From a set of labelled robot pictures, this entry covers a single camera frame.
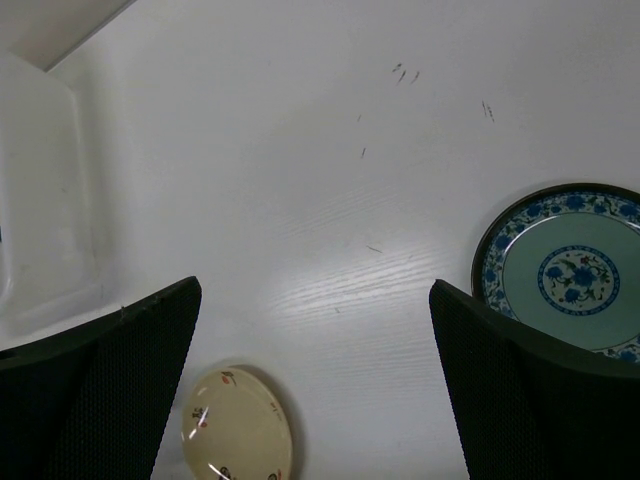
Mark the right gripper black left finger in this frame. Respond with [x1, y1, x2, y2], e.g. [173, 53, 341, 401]
[1, 277, 202, 479]

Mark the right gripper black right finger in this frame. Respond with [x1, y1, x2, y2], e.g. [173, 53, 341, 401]
[429, 280, 639, 479]

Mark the beige plate with red marks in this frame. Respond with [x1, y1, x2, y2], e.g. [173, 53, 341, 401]
[181, 367, 294, 480]

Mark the teal patterned small plate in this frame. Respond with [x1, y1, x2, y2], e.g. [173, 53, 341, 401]
[471, 183, 639, 364]

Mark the white plastic bin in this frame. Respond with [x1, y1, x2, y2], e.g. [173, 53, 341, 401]
[1, 53, 101, 337]

